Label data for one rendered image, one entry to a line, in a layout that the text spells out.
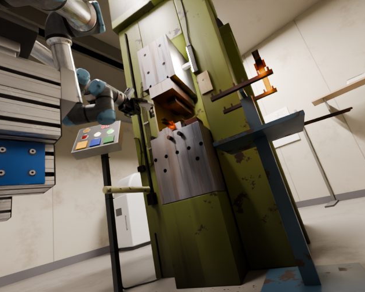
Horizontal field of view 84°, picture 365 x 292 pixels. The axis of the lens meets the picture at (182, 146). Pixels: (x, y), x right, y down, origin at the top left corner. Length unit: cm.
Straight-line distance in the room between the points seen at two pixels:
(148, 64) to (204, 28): 54
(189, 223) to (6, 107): 104
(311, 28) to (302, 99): 145
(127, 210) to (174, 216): 251
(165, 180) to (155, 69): 89
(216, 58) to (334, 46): 370
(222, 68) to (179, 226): 114
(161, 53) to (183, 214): 123
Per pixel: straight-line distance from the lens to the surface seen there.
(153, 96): 163
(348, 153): 460
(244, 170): 136
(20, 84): 52
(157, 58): 178
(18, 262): 404
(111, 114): 91
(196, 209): 124
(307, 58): 517
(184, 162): 128
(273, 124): 95
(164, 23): 217
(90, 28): 100
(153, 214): 164
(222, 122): 146
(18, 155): 49
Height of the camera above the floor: 39
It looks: 18 degrees up
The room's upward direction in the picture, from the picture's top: 13 degrees counter-clockwise
